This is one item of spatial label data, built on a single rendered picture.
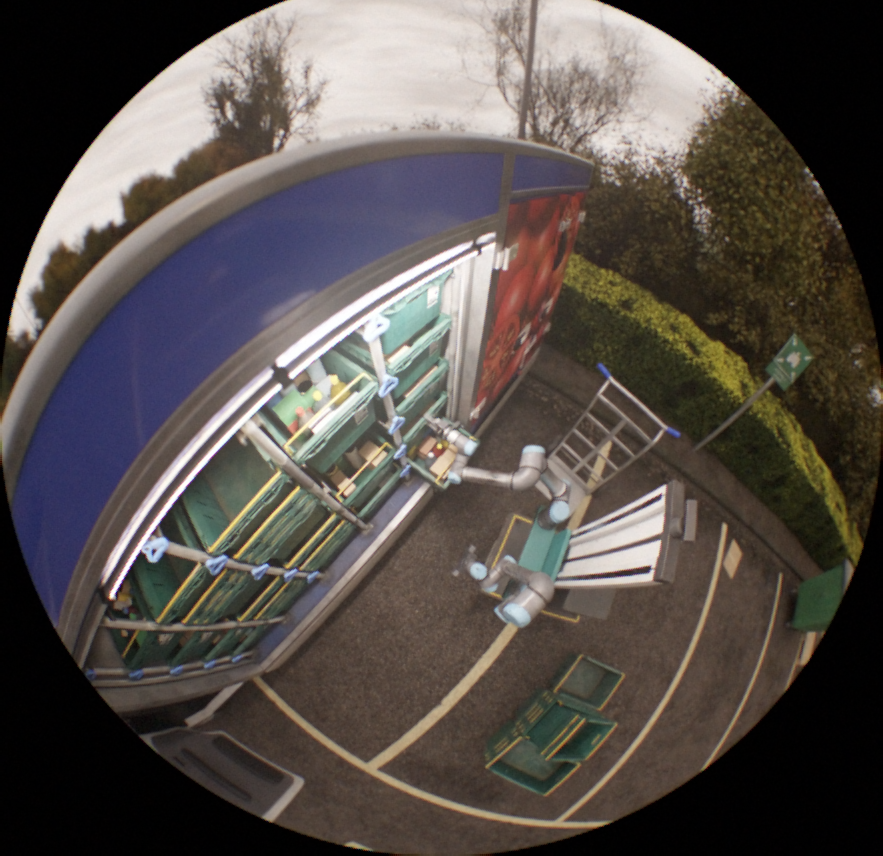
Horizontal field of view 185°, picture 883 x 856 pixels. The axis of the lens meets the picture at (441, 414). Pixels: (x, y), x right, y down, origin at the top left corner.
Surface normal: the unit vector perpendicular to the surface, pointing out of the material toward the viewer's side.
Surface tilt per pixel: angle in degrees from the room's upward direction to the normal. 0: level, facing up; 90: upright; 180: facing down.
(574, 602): 0
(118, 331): 90
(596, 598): 0
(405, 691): 0
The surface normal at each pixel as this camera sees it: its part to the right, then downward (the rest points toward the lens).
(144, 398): 0.80, 0.51
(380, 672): 0.01, -0.55
